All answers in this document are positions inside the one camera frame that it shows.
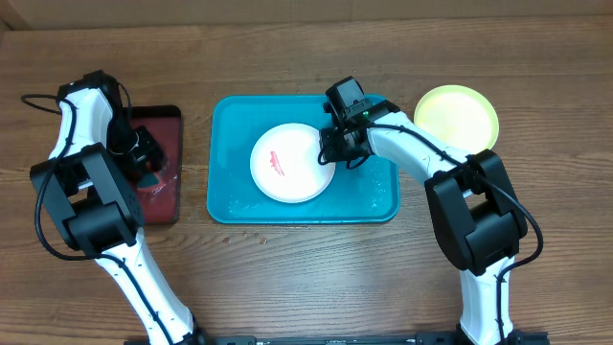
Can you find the orange and green sponge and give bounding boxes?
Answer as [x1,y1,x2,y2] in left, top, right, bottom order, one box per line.
[137,172,160,191]

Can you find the white plate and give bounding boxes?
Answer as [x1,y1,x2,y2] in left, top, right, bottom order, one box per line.
[250,123,335,203]

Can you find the yellow-green plate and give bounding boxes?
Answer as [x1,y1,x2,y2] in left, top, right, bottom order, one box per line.
[414,84,499,153]

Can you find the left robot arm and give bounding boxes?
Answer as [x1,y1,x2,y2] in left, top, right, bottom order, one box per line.
[30,70,208,344]

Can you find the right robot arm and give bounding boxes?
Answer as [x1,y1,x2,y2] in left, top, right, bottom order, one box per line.
[318,77,528,344]

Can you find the black and red tray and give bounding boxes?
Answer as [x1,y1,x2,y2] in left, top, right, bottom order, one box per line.
[131,104,183,224]

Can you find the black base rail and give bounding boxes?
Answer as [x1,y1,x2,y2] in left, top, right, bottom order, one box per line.
[124,330,550,345]

